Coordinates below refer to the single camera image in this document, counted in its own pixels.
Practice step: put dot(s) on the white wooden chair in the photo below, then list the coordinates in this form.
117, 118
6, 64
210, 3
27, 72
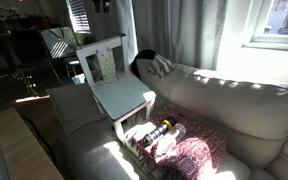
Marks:
120, 95

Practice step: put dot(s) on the grey folding chair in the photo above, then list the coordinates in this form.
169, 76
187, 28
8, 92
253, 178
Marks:
55, 41

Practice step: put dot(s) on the black metal chair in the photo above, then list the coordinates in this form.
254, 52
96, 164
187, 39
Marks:
27, 50

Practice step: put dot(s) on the black bag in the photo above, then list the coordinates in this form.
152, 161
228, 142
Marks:
140, 55

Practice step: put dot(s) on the small round stool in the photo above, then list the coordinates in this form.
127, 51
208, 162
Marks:
71, 61

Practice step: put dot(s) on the white curtain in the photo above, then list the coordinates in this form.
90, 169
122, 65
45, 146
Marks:
170, 26

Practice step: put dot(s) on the white plastic container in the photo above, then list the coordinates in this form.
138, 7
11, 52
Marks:
79, 79

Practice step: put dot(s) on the grey striped cushion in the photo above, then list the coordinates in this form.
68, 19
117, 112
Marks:
160, 65

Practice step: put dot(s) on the beige flat cushion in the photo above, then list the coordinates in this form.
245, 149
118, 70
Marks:
74, 106

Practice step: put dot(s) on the camouflage patterned blanket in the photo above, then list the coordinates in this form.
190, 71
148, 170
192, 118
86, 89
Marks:
137, 120

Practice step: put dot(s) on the black and yellow flashlight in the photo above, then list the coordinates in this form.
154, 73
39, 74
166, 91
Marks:
157, 131

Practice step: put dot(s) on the clear plastic water bottle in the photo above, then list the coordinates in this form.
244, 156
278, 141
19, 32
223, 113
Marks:
174, 133

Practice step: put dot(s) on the light wooden table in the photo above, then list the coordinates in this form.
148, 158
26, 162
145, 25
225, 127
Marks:
20, 146

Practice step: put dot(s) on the beige fabric sofa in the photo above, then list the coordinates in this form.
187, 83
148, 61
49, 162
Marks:
234, 106

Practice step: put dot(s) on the red patterned cloth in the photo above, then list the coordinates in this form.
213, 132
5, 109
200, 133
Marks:
197, 150

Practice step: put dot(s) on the white window frame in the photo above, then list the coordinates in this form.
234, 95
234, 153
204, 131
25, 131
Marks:
284, 40

